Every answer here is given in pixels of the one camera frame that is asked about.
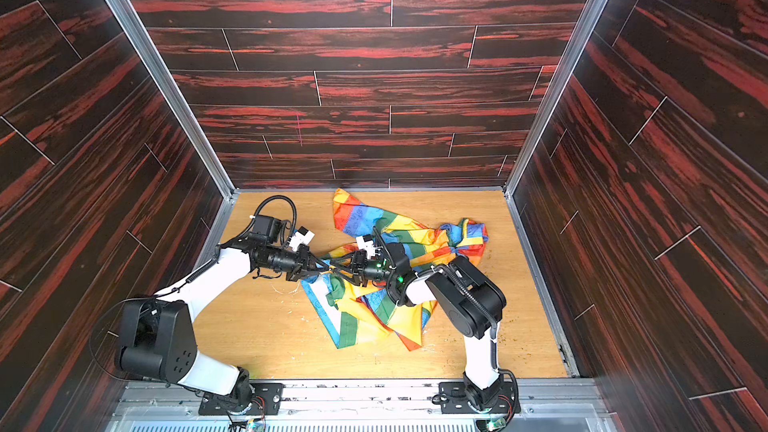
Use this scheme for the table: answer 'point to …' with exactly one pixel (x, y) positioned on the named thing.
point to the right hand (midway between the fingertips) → (334, 263)
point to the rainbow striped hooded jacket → (353, 311)
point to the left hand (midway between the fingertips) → (328, 268)
